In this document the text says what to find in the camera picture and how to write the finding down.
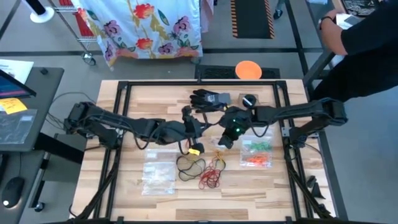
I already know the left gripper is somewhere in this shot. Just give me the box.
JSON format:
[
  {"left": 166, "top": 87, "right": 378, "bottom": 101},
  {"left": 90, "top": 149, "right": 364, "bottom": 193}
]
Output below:
[{"left": 160, "top": 105, "right": 210, "bottom": 146}]

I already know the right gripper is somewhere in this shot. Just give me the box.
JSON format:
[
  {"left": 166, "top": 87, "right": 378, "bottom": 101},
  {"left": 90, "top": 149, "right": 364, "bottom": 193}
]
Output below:
[{"left": 217, "top": 106, "right": 253, "bottom": 149}]

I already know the black work glove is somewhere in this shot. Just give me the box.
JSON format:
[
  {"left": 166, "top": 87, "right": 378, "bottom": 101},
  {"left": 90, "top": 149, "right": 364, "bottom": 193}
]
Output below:
[
  {"left": 190, "top": 89, "right": 233, "bottom": 113},
  {"left": 193, "top": 89, "right": 218, "bottom": 99}
]

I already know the small cardboard box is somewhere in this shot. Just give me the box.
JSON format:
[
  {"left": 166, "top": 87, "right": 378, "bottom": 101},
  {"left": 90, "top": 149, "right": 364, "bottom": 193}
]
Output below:
[{"left": 238, "top": 93, "right": 261, "bottom": 109}]

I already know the black grate floor mat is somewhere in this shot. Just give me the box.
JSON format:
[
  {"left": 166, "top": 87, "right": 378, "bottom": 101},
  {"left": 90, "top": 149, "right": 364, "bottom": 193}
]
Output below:
[{"left": 195, "top": 64, "right": 281, "bottom": 80}]

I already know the pile of clear plastic bags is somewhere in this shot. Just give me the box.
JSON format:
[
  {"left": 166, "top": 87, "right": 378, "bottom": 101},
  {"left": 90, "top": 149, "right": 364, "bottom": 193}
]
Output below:
[{"left": 141, "top": 149, "right": 178, "bottom": 196}]

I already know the orange disc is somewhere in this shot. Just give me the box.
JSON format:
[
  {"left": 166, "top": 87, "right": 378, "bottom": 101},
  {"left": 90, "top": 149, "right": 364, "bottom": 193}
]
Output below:
[{"left": 235, "top": 60, "right": 263, "bottom": 80}]

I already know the pink cloth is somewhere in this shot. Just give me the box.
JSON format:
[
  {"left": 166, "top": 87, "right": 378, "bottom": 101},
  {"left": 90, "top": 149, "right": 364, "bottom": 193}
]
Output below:
[{"left": 200, "top": 0, "right": 215, "bottom": 34}]

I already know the wood-topped grey workbench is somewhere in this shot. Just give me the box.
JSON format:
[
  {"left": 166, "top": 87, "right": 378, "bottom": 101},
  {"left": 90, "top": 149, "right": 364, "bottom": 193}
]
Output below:
[{"left": 303, "top": 0, "right": 346, "bottom": 90}]

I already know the floral print cloth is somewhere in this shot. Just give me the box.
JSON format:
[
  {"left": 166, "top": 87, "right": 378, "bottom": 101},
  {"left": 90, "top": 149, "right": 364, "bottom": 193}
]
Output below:
[{"left": 72, "top": 0, "right": 203, "bottom": 72}]

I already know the black hazard-striped floor mat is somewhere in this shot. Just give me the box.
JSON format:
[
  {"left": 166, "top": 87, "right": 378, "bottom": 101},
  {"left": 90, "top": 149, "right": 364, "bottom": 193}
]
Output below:
[{"left": 230, "top": 0, "right": 276, "bottom": 40}]

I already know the black wristwatch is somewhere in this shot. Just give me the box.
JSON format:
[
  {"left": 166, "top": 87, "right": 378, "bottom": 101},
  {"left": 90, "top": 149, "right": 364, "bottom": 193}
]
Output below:
[{"left": 317, "top": 15, "right": 335, "bottom": 30}]

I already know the black office desk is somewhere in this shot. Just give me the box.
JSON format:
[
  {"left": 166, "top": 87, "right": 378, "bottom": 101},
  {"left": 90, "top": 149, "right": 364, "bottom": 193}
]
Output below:
[{"left": 0, "top": 67, "right": 65, "bottom": 153}]

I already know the person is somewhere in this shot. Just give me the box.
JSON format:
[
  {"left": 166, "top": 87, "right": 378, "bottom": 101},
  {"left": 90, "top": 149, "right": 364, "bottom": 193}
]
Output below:
[{"left": 312, "top": 0, "right": 398, "bottom": 103}]

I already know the grey plastic sleeve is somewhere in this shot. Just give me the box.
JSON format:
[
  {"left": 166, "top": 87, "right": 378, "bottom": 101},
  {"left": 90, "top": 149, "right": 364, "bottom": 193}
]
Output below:
[{"left": 0, "top": 108, "right": 38, "bottom": 146}]

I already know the black parts tray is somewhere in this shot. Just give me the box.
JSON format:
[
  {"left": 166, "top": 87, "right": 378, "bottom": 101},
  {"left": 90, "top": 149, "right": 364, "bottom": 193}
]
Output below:
[{"left": 341, "top": 0, "right": 379, "bottom": 16}]

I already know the yellow sticky note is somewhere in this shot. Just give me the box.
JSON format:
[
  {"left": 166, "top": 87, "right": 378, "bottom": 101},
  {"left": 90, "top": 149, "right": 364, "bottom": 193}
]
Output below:
[{"left": 0, "top": 97, "right": 29, "bottom": 115}]

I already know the white paper sheet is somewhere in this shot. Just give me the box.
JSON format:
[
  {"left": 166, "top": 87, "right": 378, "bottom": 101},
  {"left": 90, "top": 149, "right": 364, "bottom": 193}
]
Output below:
[{"left": 0, "top": 58, "right": 35, "bottom": 85}]

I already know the black computer monitor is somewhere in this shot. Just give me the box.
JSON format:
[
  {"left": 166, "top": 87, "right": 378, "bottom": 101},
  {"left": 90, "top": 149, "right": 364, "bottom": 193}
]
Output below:
[{"left": 0, "top": 68, "right": 37, "bottom": 100}]

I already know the black pole white base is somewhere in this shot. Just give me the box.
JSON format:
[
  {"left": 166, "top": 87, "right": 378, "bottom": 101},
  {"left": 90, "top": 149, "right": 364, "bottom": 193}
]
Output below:
[{"left": 21, "top": 0, "right": 55, "bottom": 24}]

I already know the black computer mouse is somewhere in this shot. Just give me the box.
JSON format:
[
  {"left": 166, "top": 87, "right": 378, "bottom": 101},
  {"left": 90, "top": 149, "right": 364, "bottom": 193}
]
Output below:
[{"left": 1, "top": 176, "right": 25, "bottom": 210}]

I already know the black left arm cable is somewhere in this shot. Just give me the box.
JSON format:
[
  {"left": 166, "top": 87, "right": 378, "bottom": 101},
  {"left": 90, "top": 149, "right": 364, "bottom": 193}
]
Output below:
[{"left": 178, "top": 111, "right": 218, "bottom": 156}]

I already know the black aluminium table frame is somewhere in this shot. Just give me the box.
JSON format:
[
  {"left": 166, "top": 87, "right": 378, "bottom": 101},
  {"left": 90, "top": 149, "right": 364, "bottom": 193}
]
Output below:
[{"left": 74, "top": 80, "right": 335, "bottom": 224}]

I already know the metal wire rack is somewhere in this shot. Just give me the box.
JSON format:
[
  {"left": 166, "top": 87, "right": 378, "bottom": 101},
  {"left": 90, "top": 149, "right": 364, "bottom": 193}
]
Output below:
[{"left": 46, "top": 0, "right": 100, "bottom": 67}]

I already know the thin grey floor cable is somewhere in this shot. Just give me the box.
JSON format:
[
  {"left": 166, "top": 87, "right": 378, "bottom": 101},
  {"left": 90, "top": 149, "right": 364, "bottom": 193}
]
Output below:
[{"left": 46, "top": 91, "right": 97, "bottom": 131}]

